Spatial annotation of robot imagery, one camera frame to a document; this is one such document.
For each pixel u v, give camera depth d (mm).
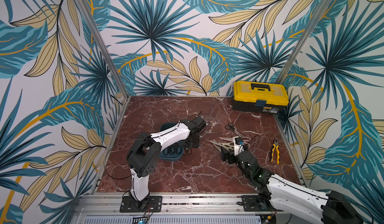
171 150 904
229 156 734
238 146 700
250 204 733
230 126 1032
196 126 718
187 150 921
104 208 733
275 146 925
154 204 733
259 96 1005
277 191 549
